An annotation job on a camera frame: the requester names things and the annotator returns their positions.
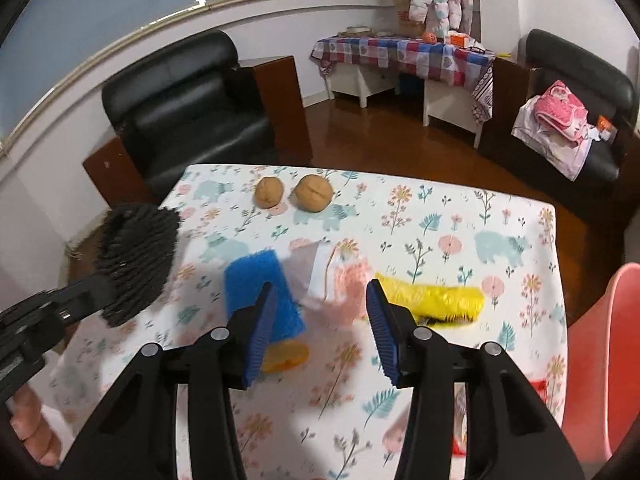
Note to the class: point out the brown walnut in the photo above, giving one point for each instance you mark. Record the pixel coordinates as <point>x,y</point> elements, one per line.
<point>269,192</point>
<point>314,193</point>

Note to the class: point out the red white snack wrapper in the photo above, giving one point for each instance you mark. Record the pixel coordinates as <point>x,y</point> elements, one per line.
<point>539,388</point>

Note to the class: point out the orange and white box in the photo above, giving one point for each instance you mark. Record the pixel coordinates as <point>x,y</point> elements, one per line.
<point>457,39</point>

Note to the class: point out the pink blanket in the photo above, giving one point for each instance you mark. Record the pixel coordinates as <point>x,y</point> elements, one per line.
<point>555,107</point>

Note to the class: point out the floral tablecloth table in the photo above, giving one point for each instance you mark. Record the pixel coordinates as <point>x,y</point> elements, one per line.
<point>425,220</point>

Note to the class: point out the small orange box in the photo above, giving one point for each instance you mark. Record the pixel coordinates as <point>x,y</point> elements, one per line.
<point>605,127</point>

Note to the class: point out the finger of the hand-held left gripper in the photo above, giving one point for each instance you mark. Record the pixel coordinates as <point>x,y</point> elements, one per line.
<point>85,295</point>

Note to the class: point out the pink plastic bucket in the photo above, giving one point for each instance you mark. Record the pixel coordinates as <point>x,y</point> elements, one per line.
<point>600,360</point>

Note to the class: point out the black armchair with wooden arms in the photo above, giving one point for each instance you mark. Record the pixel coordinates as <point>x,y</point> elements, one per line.
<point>190,110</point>
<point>565,55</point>

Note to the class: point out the person's left hand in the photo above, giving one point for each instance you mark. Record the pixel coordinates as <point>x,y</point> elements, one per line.
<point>35,435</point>

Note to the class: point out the blue sponge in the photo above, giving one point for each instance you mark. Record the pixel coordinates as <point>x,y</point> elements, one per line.
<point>255,275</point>

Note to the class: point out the clear pink plastic wrapper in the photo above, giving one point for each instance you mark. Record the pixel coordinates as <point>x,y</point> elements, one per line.
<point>307,270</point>

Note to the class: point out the pink clothes pile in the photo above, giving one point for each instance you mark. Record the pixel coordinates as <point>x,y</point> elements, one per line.
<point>550,155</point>

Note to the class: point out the black bristle brush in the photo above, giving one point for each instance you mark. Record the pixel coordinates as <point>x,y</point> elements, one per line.
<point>140,255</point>

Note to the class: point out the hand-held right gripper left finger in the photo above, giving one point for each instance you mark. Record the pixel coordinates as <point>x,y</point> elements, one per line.
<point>260,340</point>

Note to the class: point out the pink foam fruit net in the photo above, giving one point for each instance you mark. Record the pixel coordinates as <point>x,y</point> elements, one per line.
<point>350,285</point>

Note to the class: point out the orange ball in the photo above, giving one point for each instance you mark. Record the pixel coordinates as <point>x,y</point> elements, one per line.
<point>429,37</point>

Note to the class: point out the plaid cloth side table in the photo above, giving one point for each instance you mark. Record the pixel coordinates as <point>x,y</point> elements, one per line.
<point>400,52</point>

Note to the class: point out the window with blue blind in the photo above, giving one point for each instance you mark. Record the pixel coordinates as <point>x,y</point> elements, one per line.
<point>100,5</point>

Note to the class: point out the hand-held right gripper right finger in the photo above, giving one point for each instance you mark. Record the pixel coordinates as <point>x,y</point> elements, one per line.
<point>382,335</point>

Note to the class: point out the yellow plastic bag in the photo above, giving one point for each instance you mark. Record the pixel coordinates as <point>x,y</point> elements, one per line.
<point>435,297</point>

